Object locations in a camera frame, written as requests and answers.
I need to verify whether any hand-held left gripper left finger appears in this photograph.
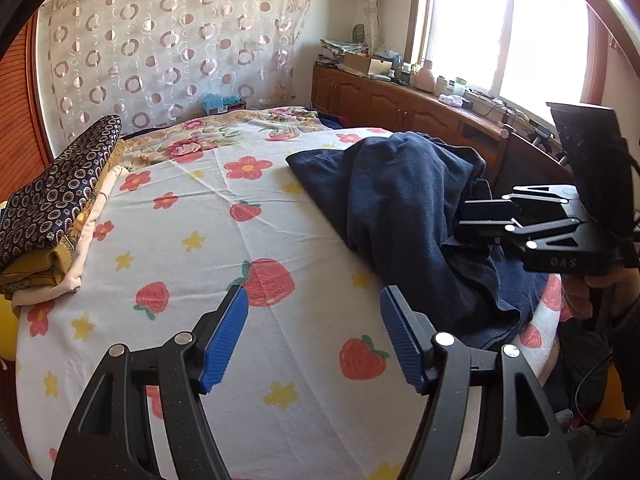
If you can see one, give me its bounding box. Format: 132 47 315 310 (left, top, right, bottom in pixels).
51 284 250 480

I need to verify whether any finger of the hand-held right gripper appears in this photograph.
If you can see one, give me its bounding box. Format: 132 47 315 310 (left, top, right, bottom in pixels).
452 217 597 257
462 185 584 223

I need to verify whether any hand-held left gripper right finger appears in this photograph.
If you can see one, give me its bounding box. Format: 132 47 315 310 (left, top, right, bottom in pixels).
379 286 572 480

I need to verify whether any navy t-shirt with orange print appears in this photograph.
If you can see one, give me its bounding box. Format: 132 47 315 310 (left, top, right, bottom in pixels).
286 131 551 352

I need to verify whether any person's right hand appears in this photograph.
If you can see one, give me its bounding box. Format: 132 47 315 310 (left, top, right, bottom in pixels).
560 264 640 322

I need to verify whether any white strawberry print bedsheet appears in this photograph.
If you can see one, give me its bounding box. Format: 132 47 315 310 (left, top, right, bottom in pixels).
15 127 568 480

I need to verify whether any wooden sideboard cabinet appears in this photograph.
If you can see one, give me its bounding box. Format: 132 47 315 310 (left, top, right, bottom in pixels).
311 63 576 188

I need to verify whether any white plastic bottle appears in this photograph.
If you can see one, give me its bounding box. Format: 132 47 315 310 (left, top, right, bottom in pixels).
414 59 437 93

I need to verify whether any bright window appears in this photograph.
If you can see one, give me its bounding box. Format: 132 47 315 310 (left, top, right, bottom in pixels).
415 0 603 112

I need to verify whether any cardboard box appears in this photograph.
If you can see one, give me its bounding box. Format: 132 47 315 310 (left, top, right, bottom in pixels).
342 52 394 77

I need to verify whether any mustard yellow folded cloth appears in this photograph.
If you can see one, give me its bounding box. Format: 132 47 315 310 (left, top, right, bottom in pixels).
0 210 91 293

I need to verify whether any rose floral blanket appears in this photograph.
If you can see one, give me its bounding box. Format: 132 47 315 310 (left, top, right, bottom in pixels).
122 105 347 172

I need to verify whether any stack of papers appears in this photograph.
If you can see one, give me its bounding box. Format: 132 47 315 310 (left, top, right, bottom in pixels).
320 37 369 59

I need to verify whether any dark circle-patterned folded blanket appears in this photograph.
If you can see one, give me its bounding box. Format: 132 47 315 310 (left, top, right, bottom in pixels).
0 115 125 273

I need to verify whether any teal box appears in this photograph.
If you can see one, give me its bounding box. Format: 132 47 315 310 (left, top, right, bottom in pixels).
201 92 247 117

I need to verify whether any pale window curtain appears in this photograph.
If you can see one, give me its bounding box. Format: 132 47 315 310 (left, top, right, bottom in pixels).
356 0 387 57

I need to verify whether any wooden louvred wardrobe door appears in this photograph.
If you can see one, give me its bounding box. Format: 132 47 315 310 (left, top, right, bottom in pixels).
0 12 53 202

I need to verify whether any sheer circle-patterned wall curtain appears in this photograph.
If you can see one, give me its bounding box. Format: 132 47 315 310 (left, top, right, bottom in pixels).
37 0 314 137

